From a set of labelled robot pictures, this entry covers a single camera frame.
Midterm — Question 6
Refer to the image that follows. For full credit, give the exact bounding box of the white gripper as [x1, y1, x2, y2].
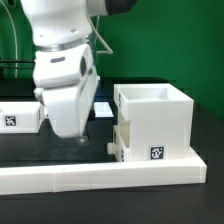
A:
[33, 44, 98, 144]

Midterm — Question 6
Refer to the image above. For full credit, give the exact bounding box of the white drawer with knob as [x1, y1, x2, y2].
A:
[107, 125, 130, 162]

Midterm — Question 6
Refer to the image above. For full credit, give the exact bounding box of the white drawer cabinet box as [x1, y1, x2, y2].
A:
[114, 84, 194, 162]

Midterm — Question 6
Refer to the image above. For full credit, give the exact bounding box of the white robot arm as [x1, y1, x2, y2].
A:
[21, 0, 138, 138]

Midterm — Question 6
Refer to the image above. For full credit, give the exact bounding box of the white fiducial marker sheet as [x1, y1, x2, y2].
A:
[94, 102, 113, 118]

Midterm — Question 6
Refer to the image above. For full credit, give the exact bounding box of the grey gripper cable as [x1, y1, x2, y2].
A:
[87, 13, 114, 56]

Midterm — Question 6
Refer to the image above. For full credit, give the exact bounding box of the white L-shaped obstacle wall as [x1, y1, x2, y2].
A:
[0, 149, 207, 195]

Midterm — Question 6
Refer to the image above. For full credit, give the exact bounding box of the black cable with metal connector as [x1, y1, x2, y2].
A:
[0, 59, 37, 72]

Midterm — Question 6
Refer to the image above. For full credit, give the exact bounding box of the white cable on green wall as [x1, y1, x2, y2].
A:
[0, 1, 19, 79]

